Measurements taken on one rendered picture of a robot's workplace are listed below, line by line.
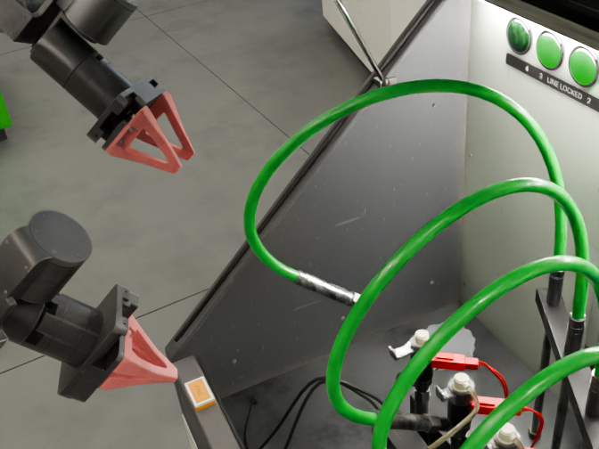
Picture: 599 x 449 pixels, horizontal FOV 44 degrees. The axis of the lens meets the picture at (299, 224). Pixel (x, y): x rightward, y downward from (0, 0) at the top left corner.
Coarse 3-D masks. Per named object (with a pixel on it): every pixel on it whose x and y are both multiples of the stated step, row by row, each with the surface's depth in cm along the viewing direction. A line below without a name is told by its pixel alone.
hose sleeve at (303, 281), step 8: (304, 272) 92; (296, 280) 92; (304, 280) 92; (312, 280) 92; (320, 280) 93; (312, 288) 92; (320, 288) 92; (328, 288) 93; (336, 288) 93; (328, 296) 93; (336, 296) 93; (344, 296) 93; (352, 296) 94
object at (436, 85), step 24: (360, 96) 78; (384, 96) 78; (480, 96) 78; (504, 96) 79; (312, 120) 80; (336, 120) 79; (528, 120) 80; (288, 144) 81; (264, 168) 83; (552, 168) 84
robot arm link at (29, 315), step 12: (24, 300) 65; (12, 312) 64; (24, 312) 64; (36, 312) 65; (48, 312) 67; (12, 324) 64; (24, 324) 65; (36, 324) 66; (12, 336) 65; (24, 336) 65
